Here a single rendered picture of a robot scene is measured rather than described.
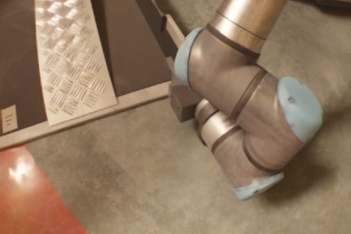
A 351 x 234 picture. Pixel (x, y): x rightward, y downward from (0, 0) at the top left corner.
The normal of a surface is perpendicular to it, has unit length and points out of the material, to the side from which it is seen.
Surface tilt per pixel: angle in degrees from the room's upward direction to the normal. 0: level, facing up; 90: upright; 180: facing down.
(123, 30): 1
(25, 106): 1
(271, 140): 78
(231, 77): 31
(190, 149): 0
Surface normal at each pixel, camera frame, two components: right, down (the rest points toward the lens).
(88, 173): 0.09, -0.53
